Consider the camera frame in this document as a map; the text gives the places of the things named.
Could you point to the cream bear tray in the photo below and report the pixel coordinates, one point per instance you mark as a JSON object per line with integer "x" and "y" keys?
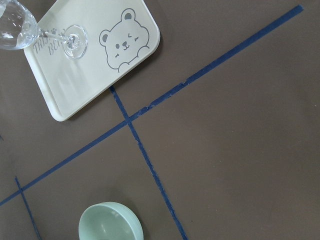
{"x": 121, "y": 34}

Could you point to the mint green bowl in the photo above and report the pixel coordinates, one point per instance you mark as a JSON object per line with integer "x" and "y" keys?
{"x": 109, "y": 221}

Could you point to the clear wine glass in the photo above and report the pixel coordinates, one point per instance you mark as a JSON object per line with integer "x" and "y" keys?
{"x": 19, "y": 30}

